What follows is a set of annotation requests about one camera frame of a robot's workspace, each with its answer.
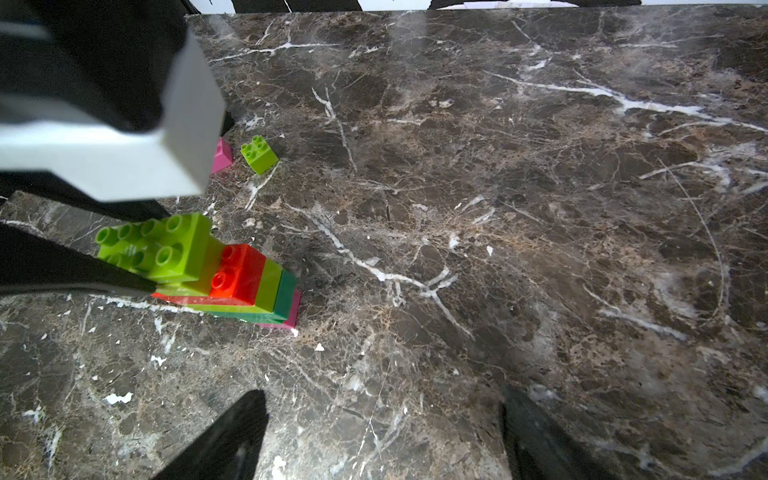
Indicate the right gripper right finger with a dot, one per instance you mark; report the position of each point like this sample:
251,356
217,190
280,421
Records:
537,447

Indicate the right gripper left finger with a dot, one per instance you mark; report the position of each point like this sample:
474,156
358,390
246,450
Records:
229,448

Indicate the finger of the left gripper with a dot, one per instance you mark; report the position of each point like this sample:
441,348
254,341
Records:
31,264

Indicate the magenta square lego brick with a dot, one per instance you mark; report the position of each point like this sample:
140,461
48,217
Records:
293,315

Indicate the lime long lego brick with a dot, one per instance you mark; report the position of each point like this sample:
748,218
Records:
178,253

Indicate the lime rectangular lego brick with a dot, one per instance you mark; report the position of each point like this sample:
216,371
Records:
267,288

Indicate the red long lego brick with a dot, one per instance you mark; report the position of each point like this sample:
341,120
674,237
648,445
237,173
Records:
202,291

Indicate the pink square lego brick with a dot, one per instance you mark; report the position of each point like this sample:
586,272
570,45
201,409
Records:
223,156

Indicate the lime small lego brick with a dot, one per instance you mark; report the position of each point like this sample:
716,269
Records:
259,155

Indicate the dark green long lego brick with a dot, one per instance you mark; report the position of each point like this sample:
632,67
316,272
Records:
287,286

